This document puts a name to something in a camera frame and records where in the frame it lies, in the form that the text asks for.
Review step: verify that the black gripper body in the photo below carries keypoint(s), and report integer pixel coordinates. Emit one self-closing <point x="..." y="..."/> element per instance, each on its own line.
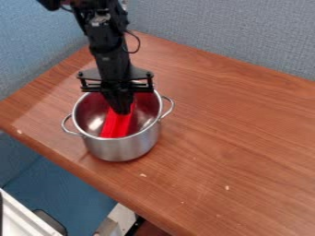
<point x="115" y="75"/>

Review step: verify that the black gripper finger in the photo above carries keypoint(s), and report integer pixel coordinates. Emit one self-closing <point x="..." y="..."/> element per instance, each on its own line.
<point x="127" y="102"/>
<point x="114" y="101"/>

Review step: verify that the red plastic block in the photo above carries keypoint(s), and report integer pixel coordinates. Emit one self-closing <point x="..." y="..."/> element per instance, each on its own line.
<point x="116" y="124"/>

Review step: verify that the stainless steel pot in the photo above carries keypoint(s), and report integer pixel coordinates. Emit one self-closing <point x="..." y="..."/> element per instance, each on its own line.
<point x="88" y="115"/>

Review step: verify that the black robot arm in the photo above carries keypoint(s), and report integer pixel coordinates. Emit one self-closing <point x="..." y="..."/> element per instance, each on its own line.
<point x="103" y="21"/>

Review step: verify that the white device with black pad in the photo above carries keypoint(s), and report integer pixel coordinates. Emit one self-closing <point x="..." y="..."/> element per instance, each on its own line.
<point x="19" y="221"/>

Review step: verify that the white table leg bracket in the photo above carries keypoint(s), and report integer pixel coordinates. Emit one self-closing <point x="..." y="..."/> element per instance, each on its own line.
<point x="118" y="222"/>

